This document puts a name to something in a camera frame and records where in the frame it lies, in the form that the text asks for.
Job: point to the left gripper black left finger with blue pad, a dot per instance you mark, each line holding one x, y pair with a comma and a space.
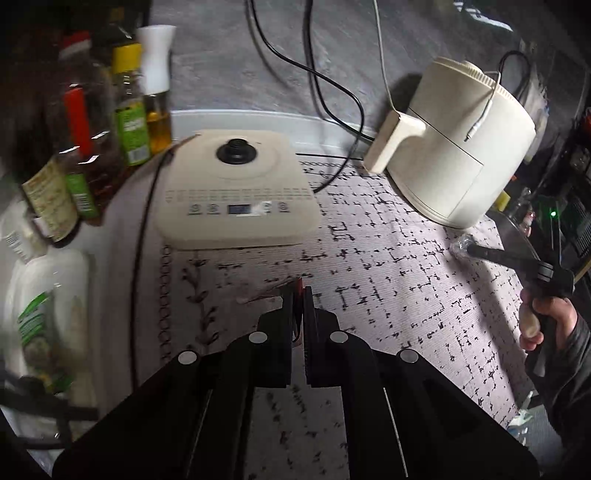
190, 419

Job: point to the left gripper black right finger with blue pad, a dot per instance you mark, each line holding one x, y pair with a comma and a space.
404, 419

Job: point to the red paper piece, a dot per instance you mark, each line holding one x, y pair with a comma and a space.
291, 287

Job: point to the steel kitchen sink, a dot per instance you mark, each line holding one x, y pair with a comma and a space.
513, 239

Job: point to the person's right hand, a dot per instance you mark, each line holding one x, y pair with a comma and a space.
560, 313

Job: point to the yellow sponge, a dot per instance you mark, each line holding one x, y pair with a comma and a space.
502, 201

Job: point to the crumpled aluminium foil ball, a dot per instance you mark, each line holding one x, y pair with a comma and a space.
459, 248

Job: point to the patterned white table mat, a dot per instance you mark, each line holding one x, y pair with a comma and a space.
380, 267

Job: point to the cream air fryer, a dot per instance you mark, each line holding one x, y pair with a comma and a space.
457, 146

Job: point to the white green label jug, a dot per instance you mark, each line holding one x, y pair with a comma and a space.
47, 390

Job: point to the beige induction cooker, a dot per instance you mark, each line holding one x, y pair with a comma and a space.
236, 189

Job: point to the yellow cap green bottle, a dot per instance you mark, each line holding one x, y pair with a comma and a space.
130, 116

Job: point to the red label dark bottle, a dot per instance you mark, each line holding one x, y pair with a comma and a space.
81, 117

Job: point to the white cap oil sprayer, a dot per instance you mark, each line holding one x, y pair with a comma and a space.
156, 42

